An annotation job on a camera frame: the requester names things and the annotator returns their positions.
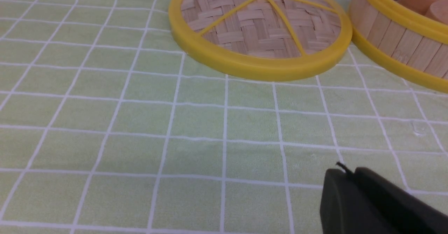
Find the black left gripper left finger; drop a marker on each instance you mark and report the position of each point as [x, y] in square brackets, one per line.
[358, 202]

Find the yellow bamboo steamer basket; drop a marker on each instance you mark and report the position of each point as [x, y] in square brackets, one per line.
[403, 42]

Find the tan bun front left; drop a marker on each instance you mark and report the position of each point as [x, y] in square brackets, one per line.
[438, 11]

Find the green checkered tablecloth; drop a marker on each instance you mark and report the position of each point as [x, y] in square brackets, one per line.
[107, 127]

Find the yellow woven steamer lid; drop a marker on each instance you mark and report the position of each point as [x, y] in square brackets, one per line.
[265, 40]

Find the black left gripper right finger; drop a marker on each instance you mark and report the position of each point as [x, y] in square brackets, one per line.
[405, 213]

